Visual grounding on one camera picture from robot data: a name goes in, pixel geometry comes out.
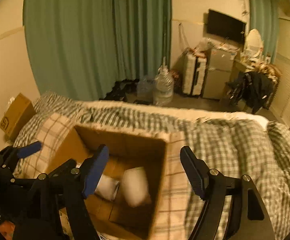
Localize black wall television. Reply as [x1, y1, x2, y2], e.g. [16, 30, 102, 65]
[206, 9, 246, 44]

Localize silver mini fridge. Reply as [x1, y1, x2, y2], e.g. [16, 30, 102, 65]
[202, 48, 233, 100]

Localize open cardboard box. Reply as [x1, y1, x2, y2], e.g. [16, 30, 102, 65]
[47, 126, 168, 239]

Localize large green curtain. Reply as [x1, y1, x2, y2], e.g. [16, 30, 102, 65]
[23, 0, 172, 101]

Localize large clear water bottle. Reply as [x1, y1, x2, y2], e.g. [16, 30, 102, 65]
[153, 66, 174, 106]

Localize small green curtain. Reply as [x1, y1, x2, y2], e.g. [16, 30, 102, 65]
[249, 0, 279, 63]

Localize oval white mirror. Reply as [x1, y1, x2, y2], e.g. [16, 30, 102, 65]
[244, 29, 263, 58]

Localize beige plaid blanket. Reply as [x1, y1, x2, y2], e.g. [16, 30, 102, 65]
[15, 113, 191, 239]

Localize green checkered duvet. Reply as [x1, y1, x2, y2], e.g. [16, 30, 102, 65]
[14, 93, 290, 239]

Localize black clothes on chair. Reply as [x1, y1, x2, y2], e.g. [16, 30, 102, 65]
[227, 71, 274, 114]

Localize white suitcase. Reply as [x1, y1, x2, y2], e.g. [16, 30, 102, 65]
[182, 53, 207, 96]

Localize white cloth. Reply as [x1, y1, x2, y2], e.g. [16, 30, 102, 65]
[120, 167, 152, 207]

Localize brown SF shipping box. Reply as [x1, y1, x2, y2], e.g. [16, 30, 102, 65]
[0, 93, 36, 141]

